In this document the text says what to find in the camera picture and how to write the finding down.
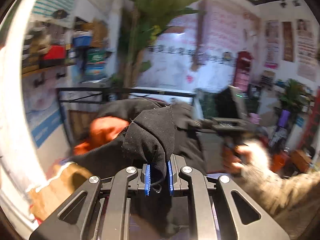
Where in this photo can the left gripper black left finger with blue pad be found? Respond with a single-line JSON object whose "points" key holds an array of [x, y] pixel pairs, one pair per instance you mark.
{"points": [[103, 204]]}

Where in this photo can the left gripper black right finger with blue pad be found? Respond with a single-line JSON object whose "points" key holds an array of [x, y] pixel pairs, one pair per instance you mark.
{"points": [[219, 208]]}

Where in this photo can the black puffer jacket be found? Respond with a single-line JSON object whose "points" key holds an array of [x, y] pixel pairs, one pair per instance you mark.
{"points": [[155, 132]]}

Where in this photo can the person's right hand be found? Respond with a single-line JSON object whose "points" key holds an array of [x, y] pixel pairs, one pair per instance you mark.
{"points": [[251, 153]]}

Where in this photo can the brown cardboard box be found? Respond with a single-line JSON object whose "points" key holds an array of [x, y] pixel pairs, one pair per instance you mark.
{"points": [[46, 198]]}

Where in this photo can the beige patterned right sleeve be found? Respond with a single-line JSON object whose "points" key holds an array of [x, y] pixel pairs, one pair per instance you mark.
{"points": [[293, 203]]}

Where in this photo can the small potted green plant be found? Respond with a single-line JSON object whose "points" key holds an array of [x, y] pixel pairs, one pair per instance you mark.
{"points": [[293, 98]]}

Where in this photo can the orange red jacket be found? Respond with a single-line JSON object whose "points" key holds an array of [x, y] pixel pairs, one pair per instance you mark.
{"points": [[101, 131]]}

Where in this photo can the tall green banana plant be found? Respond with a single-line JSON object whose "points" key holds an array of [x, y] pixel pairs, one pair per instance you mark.
{"points": [[157, 44]]}

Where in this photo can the red box on shelf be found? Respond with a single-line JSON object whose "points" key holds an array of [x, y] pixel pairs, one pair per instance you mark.
{"points": [[56, 52]]}

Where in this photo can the blue storage box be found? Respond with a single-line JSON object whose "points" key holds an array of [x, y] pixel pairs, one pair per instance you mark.
{"points": [[82, 38]]}

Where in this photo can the black metal bed frame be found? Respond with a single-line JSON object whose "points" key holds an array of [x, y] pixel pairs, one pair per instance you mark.
{"points": [[78, 105]]}

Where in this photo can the wooden wall shelf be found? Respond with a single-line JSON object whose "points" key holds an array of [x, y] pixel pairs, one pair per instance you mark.
{"points": [[40, 76]]}

